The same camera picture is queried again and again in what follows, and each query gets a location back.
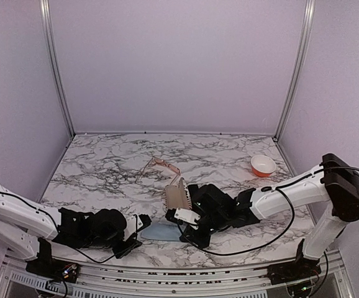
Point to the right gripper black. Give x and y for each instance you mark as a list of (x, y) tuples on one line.
[(203, 241)]

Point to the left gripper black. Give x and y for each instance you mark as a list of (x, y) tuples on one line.
[(132, 244)]

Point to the blue cleaning cloth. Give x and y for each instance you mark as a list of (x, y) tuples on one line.
[(161, 232)]

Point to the black glasses case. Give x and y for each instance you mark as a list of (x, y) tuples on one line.
[(192, 189)]

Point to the striped flag glasses pouch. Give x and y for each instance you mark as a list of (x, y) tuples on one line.
[(178, 196)]

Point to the pink frame sunglasses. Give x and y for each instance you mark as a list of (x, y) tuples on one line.
[(156, 161)]

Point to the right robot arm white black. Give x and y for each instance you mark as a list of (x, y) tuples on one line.
[(332, 181)]

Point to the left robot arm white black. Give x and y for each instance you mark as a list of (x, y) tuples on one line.
[(29, 229)]

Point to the orange white bowl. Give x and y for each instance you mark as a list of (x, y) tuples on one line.
[(262, 166)]

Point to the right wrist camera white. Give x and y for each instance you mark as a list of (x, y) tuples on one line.
[(184, 215)]

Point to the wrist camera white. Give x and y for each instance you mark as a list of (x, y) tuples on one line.
[(184, 215), (136, 224)]

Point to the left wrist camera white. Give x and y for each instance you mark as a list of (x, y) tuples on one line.
[(136, 224)]

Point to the front aluminium rail base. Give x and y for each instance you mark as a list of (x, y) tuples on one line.
[(108, 280)]

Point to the left aluminium frame post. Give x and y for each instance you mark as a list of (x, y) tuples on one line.
[(53, 59)]

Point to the aluminium frame post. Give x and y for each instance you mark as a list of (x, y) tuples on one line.
[(53, 59), (304, 40)]

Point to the right aluminium frame post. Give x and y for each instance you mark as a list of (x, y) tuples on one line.
[(304, 40)]

